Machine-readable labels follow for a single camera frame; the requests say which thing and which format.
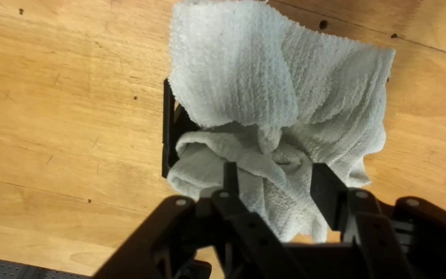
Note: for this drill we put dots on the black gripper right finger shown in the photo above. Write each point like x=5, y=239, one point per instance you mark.
x=387, y=243

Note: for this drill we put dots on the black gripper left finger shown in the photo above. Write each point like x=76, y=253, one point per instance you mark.
x=232, y=243

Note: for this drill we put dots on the white towel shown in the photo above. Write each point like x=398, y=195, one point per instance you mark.
x=263, y=78

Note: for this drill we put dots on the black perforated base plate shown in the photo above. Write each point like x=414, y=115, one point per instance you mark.
x=16, y=269

